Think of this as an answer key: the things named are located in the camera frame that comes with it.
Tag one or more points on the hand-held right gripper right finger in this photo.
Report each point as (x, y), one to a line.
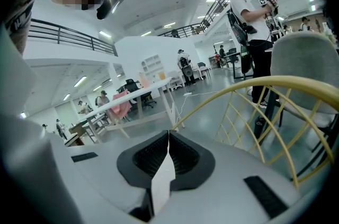
(225, 204)

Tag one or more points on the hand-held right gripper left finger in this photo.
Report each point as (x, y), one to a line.
(92, 178)

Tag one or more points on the black office chair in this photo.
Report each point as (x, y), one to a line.
(132, 85)

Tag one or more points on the grey upholstered chair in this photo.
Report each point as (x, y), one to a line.
(304, 64)

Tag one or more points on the pink cloth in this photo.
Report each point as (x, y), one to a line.
(121, 107)

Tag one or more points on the white table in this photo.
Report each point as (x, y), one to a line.
(132, 96)

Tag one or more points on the white power strip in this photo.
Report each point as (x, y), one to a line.
(187, 94)

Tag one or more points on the white shelf unit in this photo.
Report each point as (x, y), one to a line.
(151, 65)

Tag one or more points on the black mezzanine railing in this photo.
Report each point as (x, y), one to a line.
(79, 39)

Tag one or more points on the person's brown printed shirt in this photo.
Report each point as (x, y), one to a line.
(19, 37)

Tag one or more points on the pale flower bunch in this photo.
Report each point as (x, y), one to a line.
(328, 32)

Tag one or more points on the black head camera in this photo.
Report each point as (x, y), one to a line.
(111, 4)

